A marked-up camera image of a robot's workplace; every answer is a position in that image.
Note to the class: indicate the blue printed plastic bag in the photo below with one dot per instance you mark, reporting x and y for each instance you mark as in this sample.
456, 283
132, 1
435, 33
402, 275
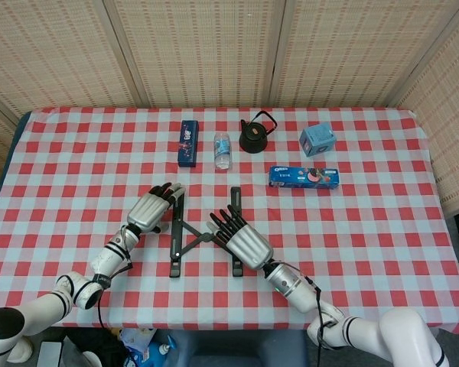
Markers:
145, 351

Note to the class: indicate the clear plastic water bottle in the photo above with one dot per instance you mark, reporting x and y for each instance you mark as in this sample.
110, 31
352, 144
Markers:
222, 151

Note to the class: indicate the small white box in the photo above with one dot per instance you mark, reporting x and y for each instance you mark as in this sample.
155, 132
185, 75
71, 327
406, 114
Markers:
49, 355

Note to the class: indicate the white sneaker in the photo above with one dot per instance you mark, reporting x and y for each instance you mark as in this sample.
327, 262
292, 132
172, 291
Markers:
21, 351

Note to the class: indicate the red white checkered tablecloth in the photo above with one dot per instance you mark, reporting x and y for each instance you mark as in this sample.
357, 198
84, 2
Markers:
367, 214

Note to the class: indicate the black bag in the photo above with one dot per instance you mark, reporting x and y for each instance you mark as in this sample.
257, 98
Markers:
95, 344

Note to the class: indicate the black cast iron kettle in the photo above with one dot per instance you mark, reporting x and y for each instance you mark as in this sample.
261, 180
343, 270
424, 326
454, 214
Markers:
253, 142

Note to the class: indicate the black folding laptop stand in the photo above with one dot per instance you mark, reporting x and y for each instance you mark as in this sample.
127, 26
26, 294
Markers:
177, 237

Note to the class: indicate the light blue cube box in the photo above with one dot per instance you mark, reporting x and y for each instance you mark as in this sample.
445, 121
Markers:
317, 139

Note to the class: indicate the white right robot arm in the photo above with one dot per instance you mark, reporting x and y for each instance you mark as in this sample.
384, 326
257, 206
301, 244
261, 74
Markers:
290, 286

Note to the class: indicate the dark blue rectangular box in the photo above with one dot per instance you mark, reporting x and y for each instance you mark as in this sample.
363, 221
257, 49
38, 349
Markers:
188, 147

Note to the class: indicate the blue Oreo cookie box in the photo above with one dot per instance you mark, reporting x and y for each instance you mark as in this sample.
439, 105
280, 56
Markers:
290, 178

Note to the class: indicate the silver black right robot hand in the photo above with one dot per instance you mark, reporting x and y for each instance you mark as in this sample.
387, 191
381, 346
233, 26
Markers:
248, 244

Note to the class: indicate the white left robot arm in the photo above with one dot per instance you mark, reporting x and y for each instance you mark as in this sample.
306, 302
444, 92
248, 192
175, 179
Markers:
107, 260

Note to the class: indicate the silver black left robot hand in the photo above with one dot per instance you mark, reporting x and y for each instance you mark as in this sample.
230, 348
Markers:
149, 212

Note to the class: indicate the dark blue stool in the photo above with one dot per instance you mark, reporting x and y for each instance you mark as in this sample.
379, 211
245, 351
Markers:
245, 349

